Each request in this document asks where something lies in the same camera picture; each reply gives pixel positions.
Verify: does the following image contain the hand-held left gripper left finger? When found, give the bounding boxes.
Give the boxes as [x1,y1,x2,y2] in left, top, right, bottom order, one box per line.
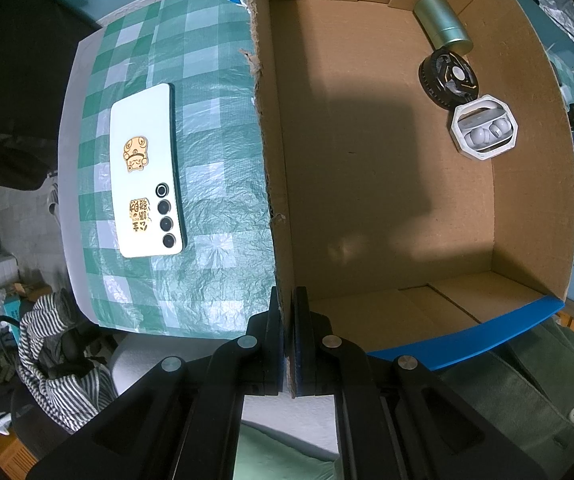
[27,285,285,480]

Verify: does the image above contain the person's green jacket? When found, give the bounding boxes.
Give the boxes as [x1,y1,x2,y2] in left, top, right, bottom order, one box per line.
[437,317,574,480]

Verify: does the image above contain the round green tin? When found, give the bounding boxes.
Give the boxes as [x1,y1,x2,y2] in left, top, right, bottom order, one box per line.
[413,0,472,55]

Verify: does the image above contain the white phone with stickers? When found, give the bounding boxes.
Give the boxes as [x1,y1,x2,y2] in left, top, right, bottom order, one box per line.
[110,82,188,260]

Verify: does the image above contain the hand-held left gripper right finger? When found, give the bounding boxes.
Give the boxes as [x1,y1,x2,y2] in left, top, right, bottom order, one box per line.
[292,286,550,480]

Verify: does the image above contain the large-check green plastic tablecloth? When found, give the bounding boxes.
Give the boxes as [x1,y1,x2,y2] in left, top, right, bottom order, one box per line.
[62,0,574,338]

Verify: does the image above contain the black round case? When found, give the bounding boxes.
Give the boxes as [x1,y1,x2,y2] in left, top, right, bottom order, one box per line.
[418,46,480,110]

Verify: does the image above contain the black and white striped cloth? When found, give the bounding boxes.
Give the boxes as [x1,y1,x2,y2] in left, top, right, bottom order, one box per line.
[14,290,118,433]

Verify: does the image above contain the black hanging clothes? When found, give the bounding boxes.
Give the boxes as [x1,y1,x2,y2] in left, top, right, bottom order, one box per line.
[0,0,103,191]

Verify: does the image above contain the blue cardboard box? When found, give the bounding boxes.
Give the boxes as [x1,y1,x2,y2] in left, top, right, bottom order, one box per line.
[244,0,574,373]

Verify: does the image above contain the white octagonal earbuds case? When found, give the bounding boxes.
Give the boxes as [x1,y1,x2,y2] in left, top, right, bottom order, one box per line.
[449,94,519,162]

